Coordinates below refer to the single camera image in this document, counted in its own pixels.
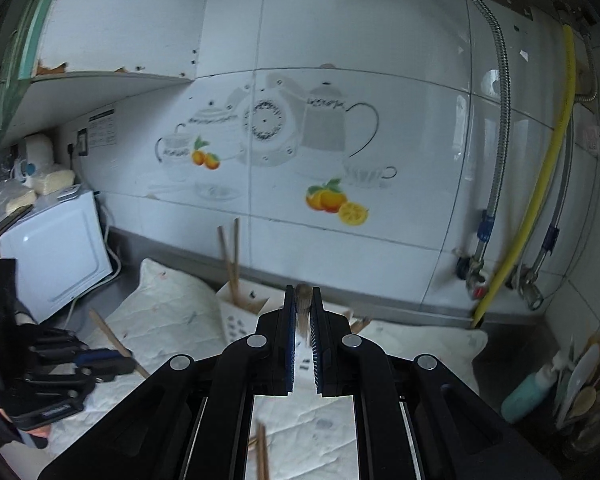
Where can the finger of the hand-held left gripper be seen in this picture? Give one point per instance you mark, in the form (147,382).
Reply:
(65,395)
(100,355)

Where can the white wall label sticker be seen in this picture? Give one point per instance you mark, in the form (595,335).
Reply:
(102,126)

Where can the wooden spoon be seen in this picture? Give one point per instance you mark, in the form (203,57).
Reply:
(585,400)

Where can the teal pump bottle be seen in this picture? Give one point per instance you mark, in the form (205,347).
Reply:
(522,395)

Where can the dark utensil cup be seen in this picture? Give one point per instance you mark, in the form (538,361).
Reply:
(587,435)

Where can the brown bamboo chopstick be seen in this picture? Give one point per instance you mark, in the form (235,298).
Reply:
(302,310)
(236,250)
(112,337)
(225,255)

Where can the metal water valve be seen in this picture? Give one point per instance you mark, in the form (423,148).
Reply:
(530,287)

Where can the beige plastic chopstick holder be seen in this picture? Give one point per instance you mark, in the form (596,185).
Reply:
(235,320)

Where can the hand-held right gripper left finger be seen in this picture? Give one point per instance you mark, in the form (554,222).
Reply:
(290,340)

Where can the white microwave oven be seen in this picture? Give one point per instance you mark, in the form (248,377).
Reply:
(55,250)

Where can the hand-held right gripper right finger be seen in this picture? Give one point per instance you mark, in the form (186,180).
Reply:
(317,340)

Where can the green wall cabinet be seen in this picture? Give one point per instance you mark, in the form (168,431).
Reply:
(105,15)

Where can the white rounded container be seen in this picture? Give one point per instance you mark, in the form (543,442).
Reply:
(39,150)

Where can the black wall socket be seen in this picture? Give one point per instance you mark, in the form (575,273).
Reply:
(82,142)

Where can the person's left hand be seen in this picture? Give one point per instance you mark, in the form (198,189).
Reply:
(35,434)

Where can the metal valve with red knob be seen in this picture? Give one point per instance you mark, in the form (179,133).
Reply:
(472,275)

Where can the white quilted printed mat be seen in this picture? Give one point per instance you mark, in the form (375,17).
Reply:
(180,300)

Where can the white rice paddle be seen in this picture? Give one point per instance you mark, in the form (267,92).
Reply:
(582,375)

